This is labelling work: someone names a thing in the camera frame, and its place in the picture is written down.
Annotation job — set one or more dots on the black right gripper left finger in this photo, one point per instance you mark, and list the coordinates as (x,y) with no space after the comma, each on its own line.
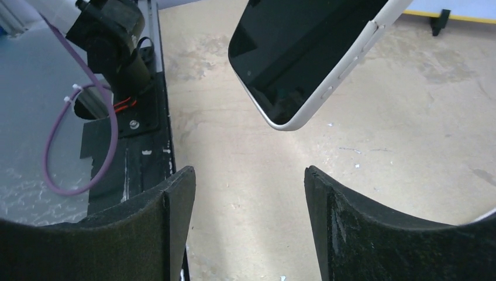
(143,238)

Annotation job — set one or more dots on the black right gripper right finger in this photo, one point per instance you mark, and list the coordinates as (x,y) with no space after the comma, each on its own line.
(357,238)

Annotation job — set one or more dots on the phone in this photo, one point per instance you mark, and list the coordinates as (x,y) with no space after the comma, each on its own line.
(291,55)

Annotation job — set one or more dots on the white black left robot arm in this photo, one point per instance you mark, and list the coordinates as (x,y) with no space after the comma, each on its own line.
(109,32)

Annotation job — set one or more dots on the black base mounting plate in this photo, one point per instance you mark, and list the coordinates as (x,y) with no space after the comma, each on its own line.
(144,155)

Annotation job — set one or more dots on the yellow framed whiteboard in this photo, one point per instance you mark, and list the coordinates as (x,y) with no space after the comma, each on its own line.
(439,12)

